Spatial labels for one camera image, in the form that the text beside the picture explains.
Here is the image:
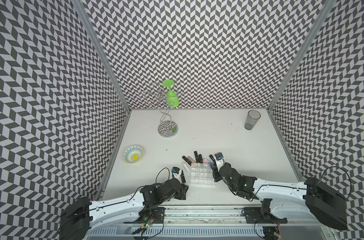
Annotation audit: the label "black lipstick far right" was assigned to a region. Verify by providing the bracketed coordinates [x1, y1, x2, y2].
[209, 155, 216, 165]

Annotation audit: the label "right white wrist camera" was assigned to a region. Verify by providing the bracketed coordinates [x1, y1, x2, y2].
[214, 152, 225, 172]

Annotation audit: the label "black gold lipstick left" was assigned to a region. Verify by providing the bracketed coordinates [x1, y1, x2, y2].
[182, 156, 191, 166]

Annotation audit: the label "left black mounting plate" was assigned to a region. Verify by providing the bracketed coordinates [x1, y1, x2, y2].
[125, 207, 166, 224]

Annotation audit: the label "black mounting plate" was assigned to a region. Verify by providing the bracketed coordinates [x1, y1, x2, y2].
[241, 199, 288, 224]
[125, 207, 166, 224]

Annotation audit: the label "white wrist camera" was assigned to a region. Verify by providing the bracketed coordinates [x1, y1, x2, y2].
[214, 152, 225, 172]
[172, 167, 182, 183]

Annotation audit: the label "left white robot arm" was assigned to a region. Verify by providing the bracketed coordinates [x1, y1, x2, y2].
[58, 178, 188, 240]

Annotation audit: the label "green plastic goblet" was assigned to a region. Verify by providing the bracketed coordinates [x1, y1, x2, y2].
[162, 80, 180, 109]

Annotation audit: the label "clear acrylic lipstick organizer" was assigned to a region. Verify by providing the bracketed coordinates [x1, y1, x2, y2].
[189, 163, 216, 188]

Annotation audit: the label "metal wire cup stand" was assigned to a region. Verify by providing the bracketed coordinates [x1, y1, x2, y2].
[155, 86, 179, 138]

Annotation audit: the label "grey glass tumbler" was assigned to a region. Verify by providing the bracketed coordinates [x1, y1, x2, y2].
[244, 110, 261, 130]

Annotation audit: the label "black lipstick silver band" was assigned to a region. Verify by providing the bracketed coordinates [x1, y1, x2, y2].
[180, 170, 186, 184]

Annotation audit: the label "left circuit board wires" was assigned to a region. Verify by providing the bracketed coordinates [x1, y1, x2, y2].
[131, 217, 165, 240]

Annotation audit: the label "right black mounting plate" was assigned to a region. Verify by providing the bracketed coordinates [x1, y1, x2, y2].
[241, 199, 288, 224]

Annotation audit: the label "yellow blue patterned bowl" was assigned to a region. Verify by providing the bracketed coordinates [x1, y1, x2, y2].
[123, 145, 144, 164]

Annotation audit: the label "right circuit board wires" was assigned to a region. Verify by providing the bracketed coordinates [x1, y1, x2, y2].
[253, 221, 282, 240]

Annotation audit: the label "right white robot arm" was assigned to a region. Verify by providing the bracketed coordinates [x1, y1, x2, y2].
[213, 163, 348, 231]

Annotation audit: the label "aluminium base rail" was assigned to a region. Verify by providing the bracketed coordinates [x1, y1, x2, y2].
[86, 205, 338, 240]

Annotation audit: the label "circuit board wires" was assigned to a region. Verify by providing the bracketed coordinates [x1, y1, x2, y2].
[253, 221, 282, 240]
[131, 217, 165, 240]

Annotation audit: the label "clear white lipstick tube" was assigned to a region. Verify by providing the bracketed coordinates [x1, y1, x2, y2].
[182, 162, 190, 172]

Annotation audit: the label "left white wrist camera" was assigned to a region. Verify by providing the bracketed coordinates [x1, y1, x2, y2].
[172, 167, 182, 183]

